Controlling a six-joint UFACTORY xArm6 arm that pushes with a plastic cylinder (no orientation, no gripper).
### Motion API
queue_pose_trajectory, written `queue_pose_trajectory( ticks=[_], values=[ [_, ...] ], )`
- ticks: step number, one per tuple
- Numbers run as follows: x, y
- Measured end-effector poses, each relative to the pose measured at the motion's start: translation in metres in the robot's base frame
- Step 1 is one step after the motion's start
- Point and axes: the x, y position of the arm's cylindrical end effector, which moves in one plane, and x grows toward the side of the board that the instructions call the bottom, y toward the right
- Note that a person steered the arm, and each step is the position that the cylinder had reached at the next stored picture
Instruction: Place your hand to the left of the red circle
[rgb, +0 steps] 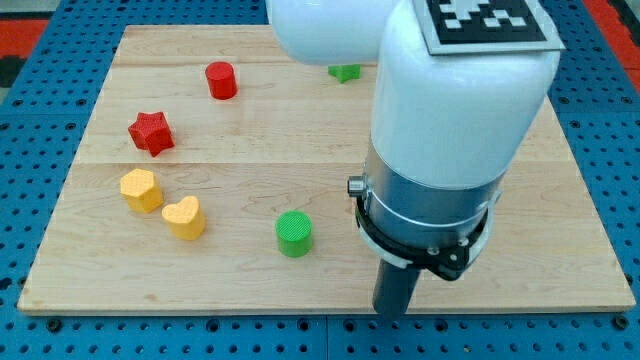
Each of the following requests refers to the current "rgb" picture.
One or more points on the black cylindrical end effector rod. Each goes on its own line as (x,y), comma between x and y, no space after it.
(393,289)

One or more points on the black clamp ring bracket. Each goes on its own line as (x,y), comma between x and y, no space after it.
(448,262)

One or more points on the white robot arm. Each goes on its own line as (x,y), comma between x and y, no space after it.
(458,86)

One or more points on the red star block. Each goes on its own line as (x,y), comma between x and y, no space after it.
(151,132)

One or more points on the yellow hexagon block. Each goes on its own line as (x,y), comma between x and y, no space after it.
(141,190)

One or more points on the green star block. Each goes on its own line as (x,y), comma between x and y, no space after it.
(345,73)

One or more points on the green cylinder block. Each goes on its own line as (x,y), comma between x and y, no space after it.
(294,233)

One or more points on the red cylinder block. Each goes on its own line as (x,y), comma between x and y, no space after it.
(221,80)

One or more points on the black white fiducial marker tag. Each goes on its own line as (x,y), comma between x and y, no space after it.
(453,27)

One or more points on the yellow heart block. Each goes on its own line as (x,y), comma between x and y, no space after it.
(185,218)

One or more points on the light wooden board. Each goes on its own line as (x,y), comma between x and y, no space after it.
(288,140)

